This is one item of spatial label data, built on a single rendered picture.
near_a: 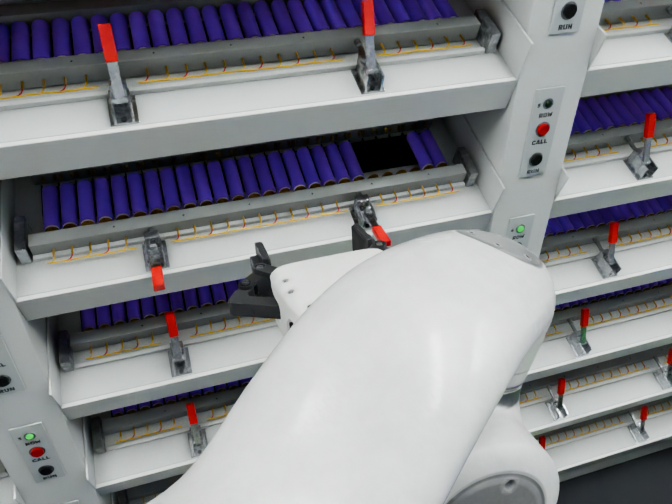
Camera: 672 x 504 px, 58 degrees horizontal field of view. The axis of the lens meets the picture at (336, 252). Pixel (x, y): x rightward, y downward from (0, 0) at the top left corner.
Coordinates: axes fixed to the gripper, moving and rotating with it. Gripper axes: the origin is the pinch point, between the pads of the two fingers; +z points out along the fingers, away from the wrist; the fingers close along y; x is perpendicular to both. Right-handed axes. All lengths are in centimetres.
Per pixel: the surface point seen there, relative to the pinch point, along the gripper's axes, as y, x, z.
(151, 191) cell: -13.5, -1.2, 27.7
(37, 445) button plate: -35, -33, 24
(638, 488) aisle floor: 83, -96, 34
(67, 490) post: -34, -44, 27
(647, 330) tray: 71, -44, 29
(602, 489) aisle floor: 75, -96, 37
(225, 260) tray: -6.3, -8.6, 19.4
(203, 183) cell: -7.0, -1.2, 27.7
